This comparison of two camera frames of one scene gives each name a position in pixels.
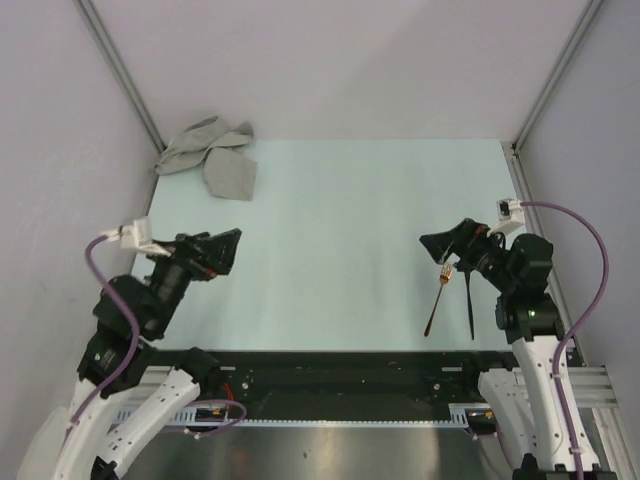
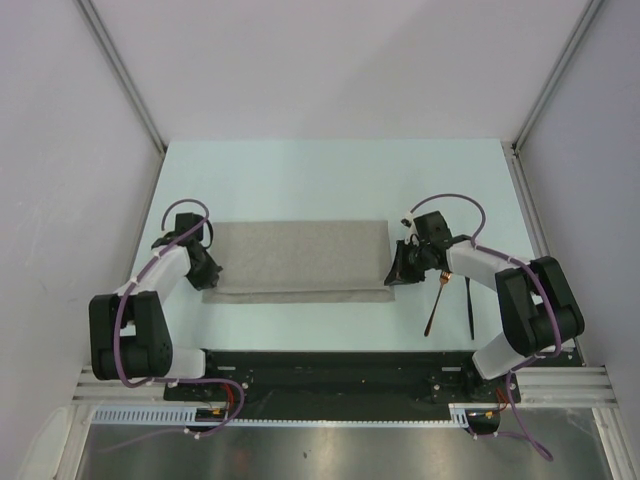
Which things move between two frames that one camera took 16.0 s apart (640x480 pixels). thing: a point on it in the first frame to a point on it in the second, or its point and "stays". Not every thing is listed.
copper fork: [446, 270] stays
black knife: [467, 275] stays
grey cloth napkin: [227, 169] to [292, 261]
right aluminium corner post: [558, 74] stays
